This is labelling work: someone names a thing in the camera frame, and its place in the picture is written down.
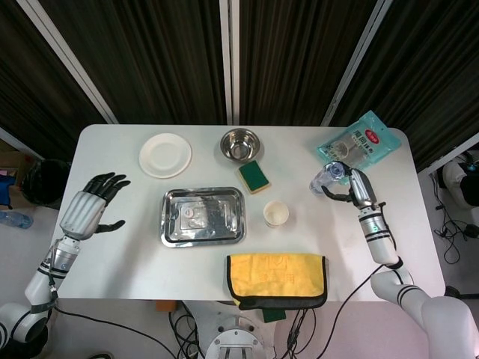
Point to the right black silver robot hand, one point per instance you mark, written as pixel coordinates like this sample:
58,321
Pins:
363,188

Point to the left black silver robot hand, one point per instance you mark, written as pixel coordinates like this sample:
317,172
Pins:
80,213

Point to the clear plastic water bottle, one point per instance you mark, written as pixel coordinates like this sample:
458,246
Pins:
325,179

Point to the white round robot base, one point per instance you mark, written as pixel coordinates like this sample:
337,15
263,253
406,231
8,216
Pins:
234,342

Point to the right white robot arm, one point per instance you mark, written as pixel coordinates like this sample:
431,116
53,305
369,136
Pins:
378,239

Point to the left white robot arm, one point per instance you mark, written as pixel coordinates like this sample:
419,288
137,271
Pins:
41,276

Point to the blue-tinted bottle on floor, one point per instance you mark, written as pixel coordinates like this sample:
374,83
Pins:
15,220

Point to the white paper cup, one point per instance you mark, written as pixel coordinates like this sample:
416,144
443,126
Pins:
276,213

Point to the teal steel scrubber package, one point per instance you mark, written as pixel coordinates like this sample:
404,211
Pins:
359,142

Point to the black trash bin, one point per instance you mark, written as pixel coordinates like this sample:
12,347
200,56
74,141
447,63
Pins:
45,179

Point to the white machine with black parts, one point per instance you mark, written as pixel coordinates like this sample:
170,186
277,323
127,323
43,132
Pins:
454,179

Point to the white paper plate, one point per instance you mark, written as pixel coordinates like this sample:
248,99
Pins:
165,155

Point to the green yellow sponge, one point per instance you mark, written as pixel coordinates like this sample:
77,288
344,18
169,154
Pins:
254,175

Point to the yellow microfiber towel black trim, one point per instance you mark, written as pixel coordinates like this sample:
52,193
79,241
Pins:
277,276

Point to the brown cardboard piece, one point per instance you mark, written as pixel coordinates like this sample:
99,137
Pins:
164,306

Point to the stainless steel bowl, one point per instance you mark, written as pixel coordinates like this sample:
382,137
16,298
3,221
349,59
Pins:
239,144

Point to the stainless steel tray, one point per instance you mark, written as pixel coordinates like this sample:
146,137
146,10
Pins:
224,224

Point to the green sponge under towel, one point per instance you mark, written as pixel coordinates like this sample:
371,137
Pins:
273,316

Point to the white partition post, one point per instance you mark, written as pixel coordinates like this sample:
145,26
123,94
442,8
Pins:
229,56
67,56
355,63

